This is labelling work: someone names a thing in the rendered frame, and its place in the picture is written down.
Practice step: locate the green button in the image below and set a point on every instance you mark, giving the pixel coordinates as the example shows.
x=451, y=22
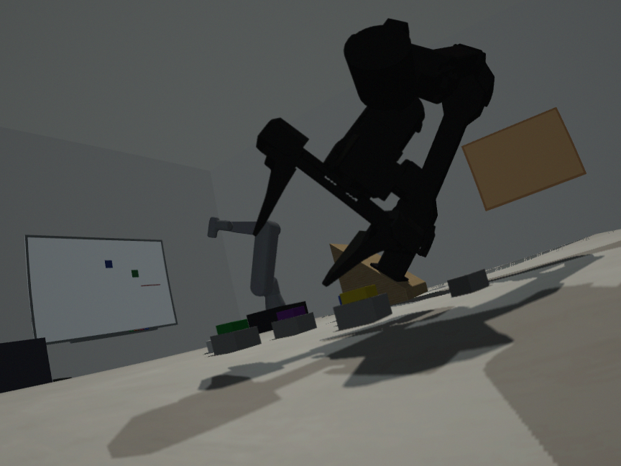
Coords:
x=233, y=336

